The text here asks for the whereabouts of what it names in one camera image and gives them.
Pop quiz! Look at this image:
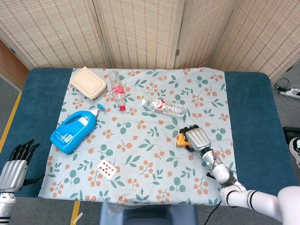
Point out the white power strip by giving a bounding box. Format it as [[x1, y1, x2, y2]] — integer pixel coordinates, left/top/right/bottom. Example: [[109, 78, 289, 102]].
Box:
[[280, 88, 300, 99]]

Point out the woven folding screen panel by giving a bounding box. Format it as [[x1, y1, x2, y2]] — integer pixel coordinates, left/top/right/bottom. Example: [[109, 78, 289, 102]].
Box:
[[92, 0, 188, 70], [174, 0, 243, 70], [210, 0, 300, 79], [0, 0, 113, 70]]

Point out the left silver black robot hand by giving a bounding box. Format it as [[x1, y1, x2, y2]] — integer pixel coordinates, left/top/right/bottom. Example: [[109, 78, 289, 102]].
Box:
[[0, 139, 45, 193]]

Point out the clear bottle red cap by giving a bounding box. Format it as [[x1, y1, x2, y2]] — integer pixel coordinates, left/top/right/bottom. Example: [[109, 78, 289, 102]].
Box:
[[109, 70, 127, 111]]

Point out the yellow tape measure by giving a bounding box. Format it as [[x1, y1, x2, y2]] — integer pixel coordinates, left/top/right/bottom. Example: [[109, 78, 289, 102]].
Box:
[[176, 131, 192, 148]]

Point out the teal padded table cover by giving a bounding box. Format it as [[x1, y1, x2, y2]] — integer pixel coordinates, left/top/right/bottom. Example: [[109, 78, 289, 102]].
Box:
[[0, 67, 297, 199]]

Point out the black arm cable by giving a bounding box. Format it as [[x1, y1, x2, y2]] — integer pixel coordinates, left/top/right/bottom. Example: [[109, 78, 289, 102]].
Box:
[[203, 159, 233, 225]]

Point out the nine of diamonds card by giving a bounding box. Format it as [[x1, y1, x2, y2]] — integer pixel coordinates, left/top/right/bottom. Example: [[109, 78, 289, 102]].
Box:
[[96, 159, 118, 180]]

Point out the floral print tablecloth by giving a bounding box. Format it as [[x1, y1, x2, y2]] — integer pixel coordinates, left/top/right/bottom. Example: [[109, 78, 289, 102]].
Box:
[[38, 67, 237, 206]]

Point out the blue grey seat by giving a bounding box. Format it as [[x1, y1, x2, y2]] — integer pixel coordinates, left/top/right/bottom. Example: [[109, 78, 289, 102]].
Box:
[[98, 202, 199, 225]]

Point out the beige lidded food container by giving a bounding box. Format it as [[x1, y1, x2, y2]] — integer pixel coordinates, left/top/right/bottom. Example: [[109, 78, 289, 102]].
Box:
[[69, 66, 106, 101]]

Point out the clear bottle white cap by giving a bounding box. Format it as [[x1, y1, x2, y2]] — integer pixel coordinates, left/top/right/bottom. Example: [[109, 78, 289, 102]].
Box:
[[141, 98, 188, 118]]

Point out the blue pump detergent bottle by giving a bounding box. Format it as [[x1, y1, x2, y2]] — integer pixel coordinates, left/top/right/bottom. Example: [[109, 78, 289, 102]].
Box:
[[49, 104, 106, 155]]

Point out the black white sneaker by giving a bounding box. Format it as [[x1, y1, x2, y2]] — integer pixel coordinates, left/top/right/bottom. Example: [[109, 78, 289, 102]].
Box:
[[289, 137, 300, 168]]

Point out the black floor box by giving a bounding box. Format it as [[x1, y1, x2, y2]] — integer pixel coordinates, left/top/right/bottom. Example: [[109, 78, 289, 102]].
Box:
[[283, 126, 300, 139]]

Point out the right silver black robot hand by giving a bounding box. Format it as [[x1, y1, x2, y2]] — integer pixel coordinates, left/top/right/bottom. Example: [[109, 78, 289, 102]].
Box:
[[179, 125, 211, 154]]

